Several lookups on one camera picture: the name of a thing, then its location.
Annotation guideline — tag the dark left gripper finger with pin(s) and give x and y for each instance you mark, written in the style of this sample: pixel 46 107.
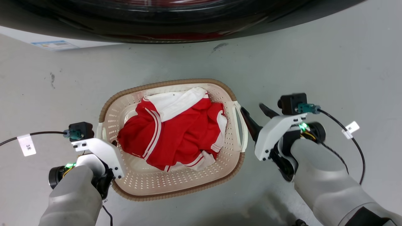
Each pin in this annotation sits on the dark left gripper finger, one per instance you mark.
pixel 114 143

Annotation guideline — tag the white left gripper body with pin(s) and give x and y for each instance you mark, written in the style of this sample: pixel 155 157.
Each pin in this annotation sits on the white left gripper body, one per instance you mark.
pixel 105 153

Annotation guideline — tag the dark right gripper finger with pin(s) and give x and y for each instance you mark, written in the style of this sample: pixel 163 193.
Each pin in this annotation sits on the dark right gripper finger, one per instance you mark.
pixel 251 124
pixel 268 111

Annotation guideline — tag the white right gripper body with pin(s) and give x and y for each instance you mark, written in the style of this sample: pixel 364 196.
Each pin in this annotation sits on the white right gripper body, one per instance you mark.
pixel 271 135

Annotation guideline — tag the beige plastic laundry basket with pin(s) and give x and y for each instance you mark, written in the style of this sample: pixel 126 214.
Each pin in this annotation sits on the beige plastic laundry basket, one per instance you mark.
pixel 163 183

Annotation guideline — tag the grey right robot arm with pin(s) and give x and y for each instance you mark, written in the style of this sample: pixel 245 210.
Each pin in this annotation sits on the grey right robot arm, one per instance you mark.
pixel 326 182

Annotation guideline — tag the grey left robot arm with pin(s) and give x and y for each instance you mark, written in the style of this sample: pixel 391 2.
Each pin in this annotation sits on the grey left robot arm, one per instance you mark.
pixel 73 197

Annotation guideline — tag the red and white garment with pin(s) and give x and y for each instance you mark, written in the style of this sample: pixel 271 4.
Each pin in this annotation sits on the red and white garment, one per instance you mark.
pixel 176 135

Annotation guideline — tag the blue energy label sticker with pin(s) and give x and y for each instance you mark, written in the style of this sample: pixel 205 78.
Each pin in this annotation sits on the blue energy label sticker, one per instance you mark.
pixel 55 45

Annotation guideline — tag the dark round washing machine door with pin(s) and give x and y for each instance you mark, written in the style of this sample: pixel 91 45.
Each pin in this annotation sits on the dark round washing machine door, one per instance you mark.
pixel 163 18

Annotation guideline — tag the white washing machine body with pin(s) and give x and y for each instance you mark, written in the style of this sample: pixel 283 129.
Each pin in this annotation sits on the white washing machine body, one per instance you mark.
pixel 19 36

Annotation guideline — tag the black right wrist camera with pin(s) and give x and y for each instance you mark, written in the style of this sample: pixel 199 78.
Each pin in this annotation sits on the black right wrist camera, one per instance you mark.
pixel 290 103

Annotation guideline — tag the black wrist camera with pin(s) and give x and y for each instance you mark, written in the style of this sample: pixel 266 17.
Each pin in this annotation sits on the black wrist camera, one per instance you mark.
pixel 82 130
pixel 290 103

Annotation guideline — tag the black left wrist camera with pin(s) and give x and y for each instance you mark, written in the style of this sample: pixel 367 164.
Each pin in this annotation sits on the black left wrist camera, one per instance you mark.
pixel 82 130

